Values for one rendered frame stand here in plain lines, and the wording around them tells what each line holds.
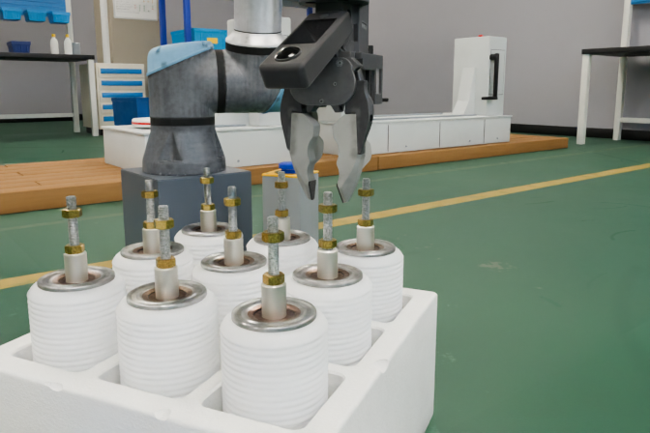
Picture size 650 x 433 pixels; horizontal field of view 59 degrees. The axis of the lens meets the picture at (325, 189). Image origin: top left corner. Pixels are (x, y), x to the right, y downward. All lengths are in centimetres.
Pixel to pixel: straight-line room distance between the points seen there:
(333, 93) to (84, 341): 35
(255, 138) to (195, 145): 179
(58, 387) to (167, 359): 11
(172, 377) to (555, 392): 61
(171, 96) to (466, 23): 592
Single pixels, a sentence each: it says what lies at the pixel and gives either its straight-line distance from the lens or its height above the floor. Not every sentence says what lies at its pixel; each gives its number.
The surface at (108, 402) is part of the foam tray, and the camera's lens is 57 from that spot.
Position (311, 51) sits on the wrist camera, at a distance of 52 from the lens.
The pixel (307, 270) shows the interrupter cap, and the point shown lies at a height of 25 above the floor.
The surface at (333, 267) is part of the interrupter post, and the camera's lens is 61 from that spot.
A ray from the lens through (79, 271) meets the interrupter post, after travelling 65.
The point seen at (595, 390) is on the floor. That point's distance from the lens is 101.
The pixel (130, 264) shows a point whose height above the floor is 25.
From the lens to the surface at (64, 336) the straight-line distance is 64.
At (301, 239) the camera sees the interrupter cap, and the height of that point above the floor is 25.
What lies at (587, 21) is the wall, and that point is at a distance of 604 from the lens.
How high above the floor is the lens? 45
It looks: 10 degrees down
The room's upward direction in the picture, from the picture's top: straight up
